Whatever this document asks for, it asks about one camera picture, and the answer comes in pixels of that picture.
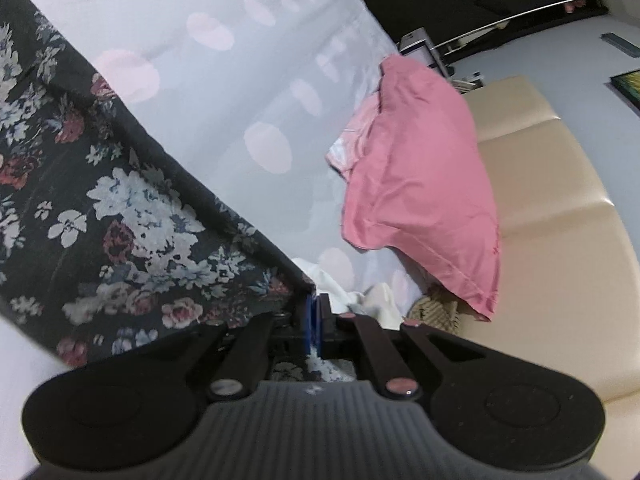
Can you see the cream garment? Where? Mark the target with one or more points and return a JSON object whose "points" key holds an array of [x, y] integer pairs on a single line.
{"points": [[385, 305]]}

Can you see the beige padded headboard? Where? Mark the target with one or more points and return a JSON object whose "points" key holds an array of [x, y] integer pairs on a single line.
{"points": [[550, 235]]}

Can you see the white nightstand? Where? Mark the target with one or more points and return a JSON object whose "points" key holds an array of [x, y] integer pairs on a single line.
{"points": [[417, 42]]}

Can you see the dark floral garment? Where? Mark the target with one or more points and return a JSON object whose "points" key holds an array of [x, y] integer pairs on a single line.
{"points": [[100, 210]]}

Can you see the white device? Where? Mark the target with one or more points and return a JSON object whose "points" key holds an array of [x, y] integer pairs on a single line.
{"points": [[470, 79]]}

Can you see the small pink object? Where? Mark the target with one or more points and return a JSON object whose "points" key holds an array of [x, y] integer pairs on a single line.
{"points": [[575, 6]]}

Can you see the white garment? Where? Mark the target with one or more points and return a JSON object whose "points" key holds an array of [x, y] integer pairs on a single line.
{"points": [[325, 280]]}

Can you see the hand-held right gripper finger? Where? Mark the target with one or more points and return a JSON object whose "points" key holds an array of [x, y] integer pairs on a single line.
{"points": [[307, 325], [320, 325]]}

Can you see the beige woven item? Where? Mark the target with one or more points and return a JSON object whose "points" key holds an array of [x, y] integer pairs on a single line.
{"points": [[440, 310]]}

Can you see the framed wall picture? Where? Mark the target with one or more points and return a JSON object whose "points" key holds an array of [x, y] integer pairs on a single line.
{"points": [[627, 85]]}

